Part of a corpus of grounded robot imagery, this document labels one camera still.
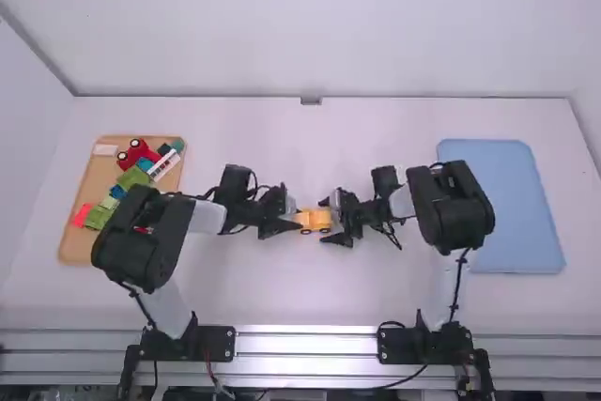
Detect yellow toy car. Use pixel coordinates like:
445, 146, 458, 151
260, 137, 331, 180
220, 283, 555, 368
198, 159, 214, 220
294, 206, 334, 237

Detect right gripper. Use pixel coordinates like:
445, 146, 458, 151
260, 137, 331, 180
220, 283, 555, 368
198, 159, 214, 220
316, 189, 375, 249

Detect red toy car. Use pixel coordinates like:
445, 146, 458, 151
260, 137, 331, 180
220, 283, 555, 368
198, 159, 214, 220
116, 137, 163, 172

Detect red toy brick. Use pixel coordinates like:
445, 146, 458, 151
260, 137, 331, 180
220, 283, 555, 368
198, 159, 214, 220
73, 203, 95, 228

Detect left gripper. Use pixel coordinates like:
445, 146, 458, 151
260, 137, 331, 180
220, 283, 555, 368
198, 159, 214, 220
255, 182, 304, 241

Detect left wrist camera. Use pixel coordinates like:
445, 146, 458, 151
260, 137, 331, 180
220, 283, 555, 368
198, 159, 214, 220
283, 193, 301, 220

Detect black cable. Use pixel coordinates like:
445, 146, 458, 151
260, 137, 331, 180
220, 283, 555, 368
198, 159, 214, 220
122, 281, 156, 332
361, 358, 440, 393
448, 245, 472, 327

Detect silver rails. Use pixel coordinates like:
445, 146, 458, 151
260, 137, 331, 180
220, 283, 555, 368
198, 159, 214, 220
0, 324, 601, 388

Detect blue mat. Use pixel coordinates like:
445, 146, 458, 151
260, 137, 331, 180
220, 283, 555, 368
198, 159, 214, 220
436, 138, 567, 275

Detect tan tray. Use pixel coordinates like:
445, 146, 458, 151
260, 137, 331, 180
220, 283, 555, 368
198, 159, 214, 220
56, 134, 189, 267

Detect white striped toy brick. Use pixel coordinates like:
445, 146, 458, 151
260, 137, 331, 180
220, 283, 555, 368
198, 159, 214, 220
143, 149, 182, 181

